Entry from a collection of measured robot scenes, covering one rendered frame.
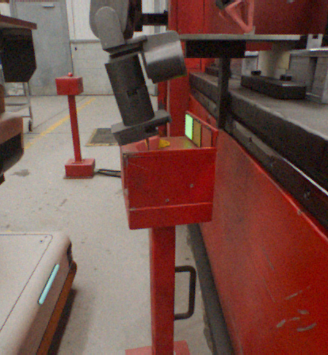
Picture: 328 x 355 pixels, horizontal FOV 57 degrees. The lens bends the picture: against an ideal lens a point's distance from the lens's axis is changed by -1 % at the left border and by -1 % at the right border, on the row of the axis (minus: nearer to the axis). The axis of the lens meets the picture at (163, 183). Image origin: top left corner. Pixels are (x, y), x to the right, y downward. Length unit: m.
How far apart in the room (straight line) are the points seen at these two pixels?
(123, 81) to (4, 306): 0.78
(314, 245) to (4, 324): 0.83
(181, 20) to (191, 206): 1.24
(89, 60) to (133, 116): 7.59
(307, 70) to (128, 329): 1.04
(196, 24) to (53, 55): 6.77
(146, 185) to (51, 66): 7.82
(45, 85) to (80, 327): 7.46
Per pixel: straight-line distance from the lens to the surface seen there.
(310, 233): 0.42
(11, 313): 1.03
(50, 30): 8.28
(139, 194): 0.53
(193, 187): 0.55
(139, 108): 0.51
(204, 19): 1.69
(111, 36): 0.50
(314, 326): 0.45
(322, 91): 0.65
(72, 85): 2.44
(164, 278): 0.74
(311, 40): 0.76
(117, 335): 1.26
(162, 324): 0.84
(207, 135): 0.56
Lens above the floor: 0.96
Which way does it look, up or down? 23 degrees down
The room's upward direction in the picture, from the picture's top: straight up
